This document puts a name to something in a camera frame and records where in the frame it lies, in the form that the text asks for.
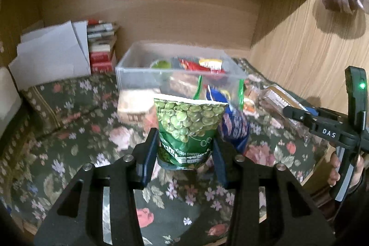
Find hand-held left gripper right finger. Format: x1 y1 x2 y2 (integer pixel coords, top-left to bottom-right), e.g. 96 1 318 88
212 138 336 246

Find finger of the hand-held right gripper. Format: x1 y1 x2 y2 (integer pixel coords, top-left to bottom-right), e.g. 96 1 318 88
283 106 318 127

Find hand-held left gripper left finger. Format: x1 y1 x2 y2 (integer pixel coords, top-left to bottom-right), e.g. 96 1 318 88
33 128 160 246

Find green pea snack bag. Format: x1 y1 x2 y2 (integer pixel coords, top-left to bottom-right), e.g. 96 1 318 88
153 95 229 171

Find clear plastic container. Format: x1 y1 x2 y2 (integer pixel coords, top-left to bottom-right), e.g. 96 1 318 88
115 41 248 109

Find person's right hand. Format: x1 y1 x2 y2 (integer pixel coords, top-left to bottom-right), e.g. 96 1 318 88
329 152 366 187

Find clear biscuit packet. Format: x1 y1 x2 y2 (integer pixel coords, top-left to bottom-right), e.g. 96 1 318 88
259 85 312 143

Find blue snack bag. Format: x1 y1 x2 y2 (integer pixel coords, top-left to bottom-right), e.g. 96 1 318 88
205 86 251 153

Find orange and white snack packet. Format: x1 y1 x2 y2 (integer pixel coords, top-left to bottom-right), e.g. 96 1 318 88
244 82 266 117

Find beige snack box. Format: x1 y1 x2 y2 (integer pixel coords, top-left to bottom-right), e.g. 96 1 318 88
118 89 158 127

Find brown snack packet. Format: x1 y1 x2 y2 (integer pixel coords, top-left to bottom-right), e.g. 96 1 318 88
169 74 202 97

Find floral printed cloth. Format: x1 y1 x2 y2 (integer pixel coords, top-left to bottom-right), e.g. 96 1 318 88
0 57 330 246

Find green round cup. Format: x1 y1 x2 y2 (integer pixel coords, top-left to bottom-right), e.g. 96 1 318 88
150 59 172 69

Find yellow and red snack packet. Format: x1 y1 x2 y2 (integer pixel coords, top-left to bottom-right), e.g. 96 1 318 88
199 58 224 71

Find stack of red and white boxes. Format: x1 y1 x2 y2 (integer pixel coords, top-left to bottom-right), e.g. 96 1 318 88
86 19 120 75

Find white folded paper sheets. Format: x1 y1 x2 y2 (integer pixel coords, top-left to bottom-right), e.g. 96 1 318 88
9 20 93 90

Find white flat board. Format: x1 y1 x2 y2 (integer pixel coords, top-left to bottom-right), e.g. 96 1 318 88
0 67 23 120

